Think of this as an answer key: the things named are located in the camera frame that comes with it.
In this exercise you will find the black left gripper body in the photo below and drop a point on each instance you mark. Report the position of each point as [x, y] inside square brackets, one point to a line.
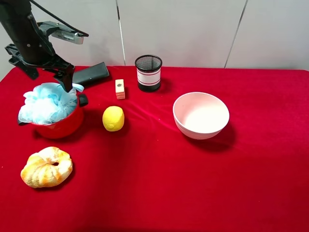
[31, 49]

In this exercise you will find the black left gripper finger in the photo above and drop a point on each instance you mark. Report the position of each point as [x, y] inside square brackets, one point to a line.
[65, 79]

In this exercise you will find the blue white mesh bath sponge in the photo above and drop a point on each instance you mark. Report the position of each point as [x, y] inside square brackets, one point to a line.
[48, 103]

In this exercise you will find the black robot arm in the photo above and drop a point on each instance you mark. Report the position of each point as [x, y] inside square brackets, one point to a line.
[14, 8]

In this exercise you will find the black flat case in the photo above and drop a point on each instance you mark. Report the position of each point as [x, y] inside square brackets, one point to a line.
[91, 75]

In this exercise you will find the pink striped block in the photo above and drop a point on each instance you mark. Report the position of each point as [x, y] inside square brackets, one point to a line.
[120, 89]

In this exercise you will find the yellow lemon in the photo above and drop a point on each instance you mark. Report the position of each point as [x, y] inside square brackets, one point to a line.
[113, 118]

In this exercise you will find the black mesh pen holder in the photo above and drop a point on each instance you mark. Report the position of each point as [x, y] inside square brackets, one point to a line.
[148, 72]

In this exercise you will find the orange white peeled mandarin toy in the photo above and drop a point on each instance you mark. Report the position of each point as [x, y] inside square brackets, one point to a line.
[47, 168]

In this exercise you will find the white pink bowl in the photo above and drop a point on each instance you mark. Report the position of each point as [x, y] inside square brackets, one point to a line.
[200, 115]

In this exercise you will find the red velvet tablecloth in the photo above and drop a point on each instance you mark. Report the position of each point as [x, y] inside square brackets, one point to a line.
[148, 177]

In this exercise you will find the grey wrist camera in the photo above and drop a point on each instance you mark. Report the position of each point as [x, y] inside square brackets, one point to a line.
[60, 31]

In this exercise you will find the red pot with black handles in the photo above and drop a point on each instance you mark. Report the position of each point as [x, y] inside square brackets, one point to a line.
[64, 127]

